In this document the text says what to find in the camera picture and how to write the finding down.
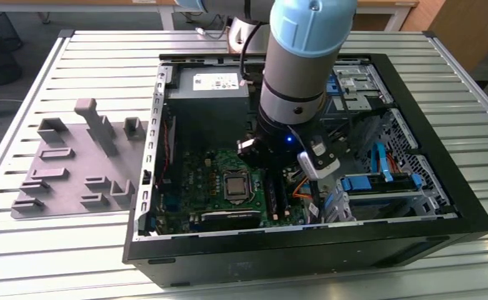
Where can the blue plastic drive latch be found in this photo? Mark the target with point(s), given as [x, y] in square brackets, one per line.
[333, 86]

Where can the silver CPU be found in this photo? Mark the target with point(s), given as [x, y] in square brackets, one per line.
[236, 186]

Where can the grey parts rack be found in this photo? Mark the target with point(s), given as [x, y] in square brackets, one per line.
[80, 150]

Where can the brown wooden cabinet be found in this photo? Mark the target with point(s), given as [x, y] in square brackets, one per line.
[472, 34]

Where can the silver metal disk bay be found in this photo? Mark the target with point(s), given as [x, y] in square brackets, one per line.
[385, 196]

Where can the black graphics card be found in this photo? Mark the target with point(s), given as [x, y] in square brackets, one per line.
[227, 220]

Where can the black card retention latch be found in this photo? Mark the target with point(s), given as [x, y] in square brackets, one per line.
[147, 178]

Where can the wooden desk white frame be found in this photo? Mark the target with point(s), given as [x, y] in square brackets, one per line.
[396, 18]
[102, 8]

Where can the thin metal locking lever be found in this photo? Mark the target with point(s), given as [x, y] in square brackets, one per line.
[252, 195]

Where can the hard disk in blue carrier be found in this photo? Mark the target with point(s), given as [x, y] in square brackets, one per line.
[356, 182]

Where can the grey power supply unit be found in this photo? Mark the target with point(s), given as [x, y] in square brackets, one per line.
[206, 115]

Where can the silver metal drive cage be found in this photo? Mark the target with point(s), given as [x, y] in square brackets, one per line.
[364, 82]

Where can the black PC case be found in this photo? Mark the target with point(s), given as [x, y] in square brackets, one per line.
[268, 259]

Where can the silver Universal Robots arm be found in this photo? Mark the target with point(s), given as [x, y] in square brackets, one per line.
[293, 93]

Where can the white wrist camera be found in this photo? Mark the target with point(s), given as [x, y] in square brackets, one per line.
[308, 165]

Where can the green motherboard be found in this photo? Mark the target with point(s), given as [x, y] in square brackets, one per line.
[198, 159]

